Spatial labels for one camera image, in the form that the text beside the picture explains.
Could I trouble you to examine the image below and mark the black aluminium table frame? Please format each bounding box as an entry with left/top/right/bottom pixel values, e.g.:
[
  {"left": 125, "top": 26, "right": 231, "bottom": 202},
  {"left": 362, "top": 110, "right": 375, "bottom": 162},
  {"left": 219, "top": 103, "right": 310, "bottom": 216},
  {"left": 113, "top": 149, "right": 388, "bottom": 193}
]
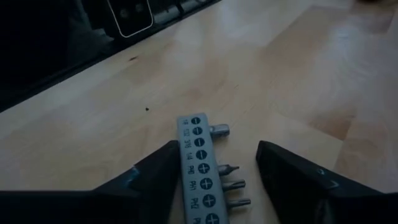
[{"left": 0, "top": 0, "right": 223, "bottom": 113}]

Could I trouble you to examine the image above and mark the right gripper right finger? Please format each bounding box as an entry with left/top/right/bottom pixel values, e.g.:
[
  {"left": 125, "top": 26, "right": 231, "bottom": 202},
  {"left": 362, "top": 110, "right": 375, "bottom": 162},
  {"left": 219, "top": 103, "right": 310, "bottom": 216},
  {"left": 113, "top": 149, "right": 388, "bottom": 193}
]
[{"left": 255, "top": 140, "right": 398, "bottom": 224}]

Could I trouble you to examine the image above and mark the steel socket adapter bit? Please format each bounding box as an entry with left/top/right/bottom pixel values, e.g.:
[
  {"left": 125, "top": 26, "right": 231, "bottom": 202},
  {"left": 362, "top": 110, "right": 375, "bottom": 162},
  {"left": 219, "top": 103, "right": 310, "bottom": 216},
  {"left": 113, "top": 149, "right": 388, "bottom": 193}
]
[{"left": 208, "top": 123, "right": 231, "bottom": 138}]

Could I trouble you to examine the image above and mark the black depth camera box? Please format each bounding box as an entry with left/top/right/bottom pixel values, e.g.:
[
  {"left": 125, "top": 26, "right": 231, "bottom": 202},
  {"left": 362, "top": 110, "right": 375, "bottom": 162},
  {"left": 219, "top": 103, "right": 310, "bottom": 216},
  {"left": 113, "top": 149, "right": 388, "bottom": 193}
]
[{"left": 106, "top": 0, "right": 155, "bottom": 39}]

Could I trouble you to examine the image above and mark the grey bit holder strip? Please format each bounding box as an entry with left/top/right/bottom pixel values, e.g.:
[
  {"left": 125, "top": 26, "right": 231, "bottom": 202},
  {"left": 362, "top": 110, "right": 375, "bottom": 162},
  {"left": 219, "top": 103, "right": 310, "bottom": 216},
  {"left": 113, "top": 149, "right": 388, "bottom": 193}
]
[{"left": 176, "top": 112, "right": 231, "bottom": 224}]

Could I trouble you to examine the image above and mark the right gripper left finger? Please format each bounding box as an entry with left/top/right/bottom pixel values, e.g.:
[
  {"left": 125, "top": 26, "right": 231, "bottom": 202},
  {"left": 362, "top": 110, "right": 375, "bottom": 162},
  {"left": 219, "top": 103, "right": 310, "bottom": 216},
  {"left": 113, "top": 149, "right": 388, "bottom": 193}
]
[{"left": 0, "top": 139, "right": 183, "bottom": 224}]

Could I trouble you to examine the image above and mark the steel screwdriver bit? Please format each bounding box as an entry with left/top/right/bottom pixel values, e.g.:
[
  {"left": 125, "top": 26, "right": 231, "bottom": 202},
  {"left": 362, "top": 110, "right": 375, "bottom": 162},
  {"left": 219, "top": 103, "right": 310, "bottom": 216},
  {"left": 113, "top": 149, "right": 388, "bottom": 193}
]
[
  {"left": 221, "top": 179, "right": 246, "bottom": 192},
  {"left": 226, "top": 198, "right": 252, "bottom": 210},
  {"left": 217, "top": 164, "right": 240, "bottom": 177}
]

